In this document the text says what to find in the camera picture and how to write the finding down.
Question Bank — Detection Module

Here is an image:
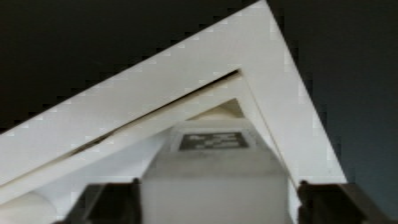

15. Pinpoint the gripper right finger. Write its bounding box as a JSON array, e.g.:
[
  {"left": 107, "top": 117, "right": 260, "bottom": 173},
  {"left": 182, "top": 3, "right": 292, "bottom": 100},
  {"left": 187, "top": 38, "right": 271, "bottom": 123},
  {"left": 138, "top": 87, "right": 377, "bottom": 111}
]
[{"left": 297, "top": 181, "right": 392, "bottom": 224}]

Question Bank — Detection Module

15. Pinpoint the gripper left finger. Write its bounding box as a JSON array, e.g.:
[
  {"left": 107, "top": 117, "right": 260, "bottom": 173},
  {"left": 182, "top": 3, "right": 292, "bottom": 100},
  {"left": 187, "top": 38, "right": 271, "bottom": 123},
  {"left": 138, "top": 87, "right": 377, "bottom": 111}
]
[{"left": 54, "top": 179, "right": 143, "bottom": 224}]

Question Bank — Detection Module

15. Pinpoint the white leg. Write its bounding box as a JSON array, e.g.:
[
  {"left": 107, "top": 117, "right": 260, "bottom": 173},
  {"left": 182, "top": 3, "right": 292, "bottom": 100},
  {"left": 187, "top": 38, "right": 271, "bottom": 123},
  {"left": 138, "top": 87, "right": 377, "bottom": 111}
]
[{"left": 139, "top": 108, "right": 294, "bottom": 224}]

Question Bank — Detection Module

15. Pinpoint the white square tabletop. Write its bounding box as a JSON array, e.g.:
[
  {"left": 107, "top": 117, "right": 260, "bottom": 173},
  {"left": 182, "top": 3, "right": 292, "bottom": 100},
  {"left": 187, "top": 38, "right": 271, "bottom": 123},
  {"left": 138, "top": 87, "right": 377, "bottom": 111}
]
[{"left": 0, "top": 72, "right": 294, "bottom": 224}]

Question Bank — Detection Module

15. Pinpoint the white U-shaped fence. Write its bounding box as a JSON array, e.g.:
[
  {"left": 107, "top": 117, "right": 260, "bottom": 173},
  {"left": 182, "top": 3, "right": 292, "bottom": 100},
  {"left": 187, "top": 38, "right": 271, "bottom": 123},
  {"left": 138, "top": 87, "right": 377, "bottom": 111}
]
[{"left": 0, "top": 2, "right": 347, "bottom": 194}]

